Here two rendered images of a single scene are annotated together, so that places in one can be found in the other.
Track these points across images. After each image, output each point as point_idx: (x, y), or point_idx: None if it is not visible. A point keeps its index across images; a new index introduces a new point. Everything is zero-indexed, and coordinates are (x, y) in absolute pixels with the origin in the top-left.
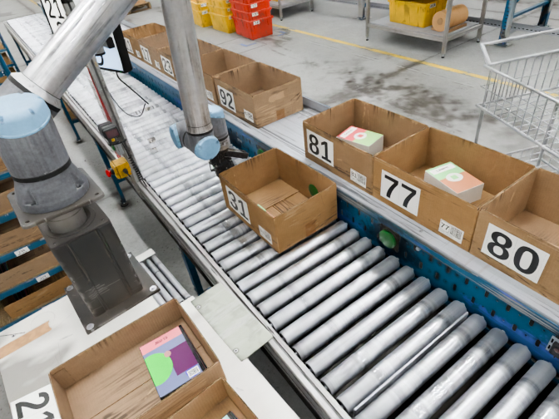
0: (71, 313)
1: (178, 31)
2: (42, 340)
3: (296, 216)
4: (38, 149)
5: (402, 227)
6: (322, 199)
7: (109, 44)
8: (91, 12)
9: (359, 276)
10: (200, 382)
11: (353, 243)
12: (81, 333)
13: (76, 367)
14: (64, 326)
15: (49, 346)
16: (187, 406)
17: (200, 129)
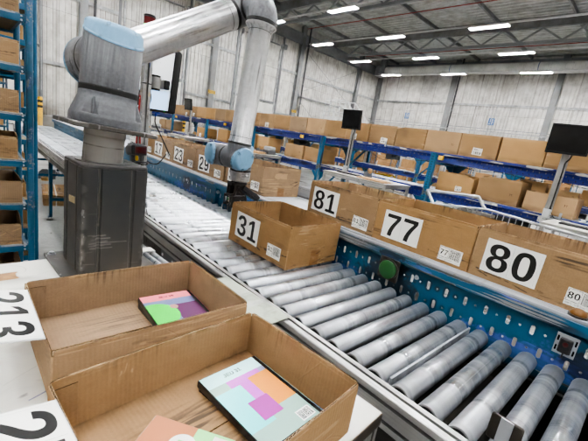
0: (49, 271)
1: (256, 54)
2: (3, 283)
3: (307, 236)
4: (125, 64)
5: (404, 254)
6: (329, 232)
7: (165, 85)
8: (195, 17)
9: None
10: (222, 320)
11: None
12: None
13: (59, 294)
14: (37, 278)
15: (12, 289)
16: (212, 329)
17: (243, 139)
